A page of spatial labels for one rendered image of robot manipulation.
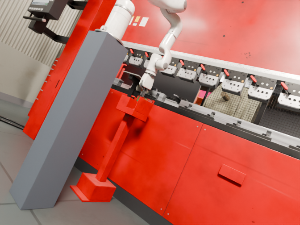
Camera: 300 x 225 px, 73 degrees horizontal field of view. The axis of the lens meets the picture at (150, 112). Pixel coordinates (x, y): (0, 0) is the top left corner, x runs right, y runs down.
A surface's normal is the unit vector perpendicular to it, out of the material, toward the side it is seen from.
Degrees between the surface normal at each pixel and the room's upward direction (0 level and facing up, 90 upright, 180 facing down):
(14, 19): 90
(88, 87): 90
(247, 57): 90
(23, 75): 90
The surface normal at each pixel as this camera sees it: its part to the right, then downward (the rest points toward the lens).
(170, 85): -0.44, -0.27
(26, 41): 0.74, 0.29
